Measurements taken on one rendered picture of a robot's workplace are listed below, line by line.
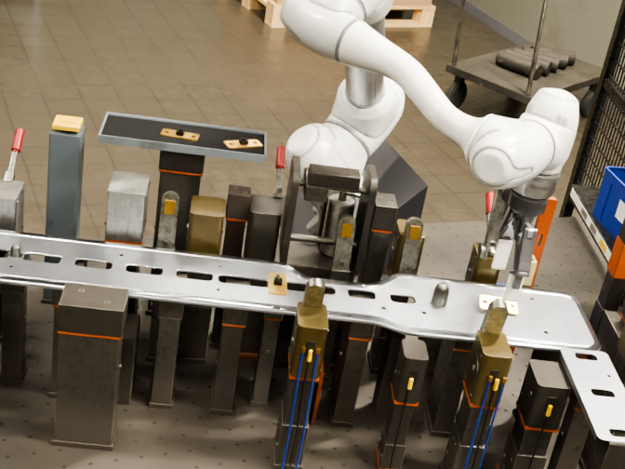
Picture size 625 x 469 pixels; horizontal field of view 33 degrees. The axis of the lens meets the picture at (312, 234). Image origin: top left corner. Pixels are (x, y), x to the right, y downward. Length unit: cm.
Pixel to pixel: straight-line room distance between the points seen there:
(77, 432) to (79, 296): 30
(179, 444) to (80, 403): 23
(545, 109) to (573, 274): 121
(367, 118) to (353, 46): 58
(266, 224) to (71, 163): 47
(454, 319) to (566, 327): 24
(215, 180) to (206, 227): 268
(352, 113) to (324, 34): 56
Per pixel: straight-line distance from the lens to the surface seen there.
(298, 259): 233
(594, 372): 213
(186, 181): 238
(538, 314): 226
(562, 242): 332
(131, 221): 223
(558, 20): 756
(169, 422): 223
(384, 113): 276
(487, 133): 190
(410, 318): 213
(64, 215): 246
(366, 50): 219
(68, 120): 240
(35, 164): 491
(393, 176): 289
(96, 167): 492
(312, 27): 224
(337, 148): 274
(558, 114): 201
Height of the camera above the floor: 209
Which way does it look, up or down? 27 degrees down
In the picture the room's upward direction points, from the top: 10 degrees clockwise
